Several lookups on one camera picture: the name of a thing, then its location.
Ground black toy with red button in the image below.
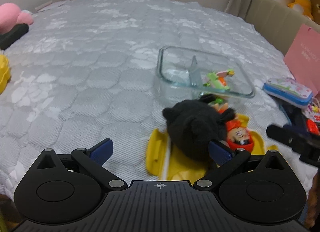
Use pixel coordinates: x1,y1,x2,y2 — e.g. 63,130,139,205
301,97,320,137

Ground clear glass container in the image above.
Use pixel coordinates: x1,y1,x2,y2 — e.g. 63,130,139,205
155,46,255,105

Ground yellow plush duck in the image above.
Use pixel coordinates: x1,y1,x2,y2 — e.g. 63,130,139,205
287,0,314,21

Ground beige headboard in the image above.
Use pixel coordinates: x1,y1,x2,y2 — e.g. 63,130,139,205
245,0,319,55

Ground black plush cat toy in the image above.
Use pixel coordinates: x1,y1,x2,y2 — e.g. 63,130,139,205
162,94,235,164

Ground yellow container lid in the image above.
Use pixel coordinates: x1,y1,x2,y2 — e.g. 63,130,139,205
145,113,279,182

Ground pink paper bag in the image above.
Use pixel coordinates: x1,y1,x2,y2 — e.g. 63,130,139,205
284,24,320,98

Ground yellow plastic box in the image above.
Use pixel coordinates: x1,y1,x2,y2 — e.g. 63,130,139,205
0,55,11,94

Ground red hooded doll figure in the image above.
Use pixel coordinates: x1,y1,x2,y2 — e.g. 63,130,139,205
215,101,254,152

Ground grey quilted mattress cover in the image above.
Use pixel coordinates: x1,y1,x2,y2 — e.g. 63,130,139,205
0,0,316,197

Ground black blue mouse pad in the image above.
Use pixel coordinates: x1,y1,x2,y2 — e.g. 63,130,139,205
279,103,308,133

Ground blue floral tin case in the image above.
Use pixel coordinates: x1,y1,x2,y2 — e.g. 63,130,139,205
263,77,313,109

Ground pink plush toy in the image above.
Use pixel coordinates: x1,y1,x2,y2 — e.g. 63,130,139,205
0,3,34,34

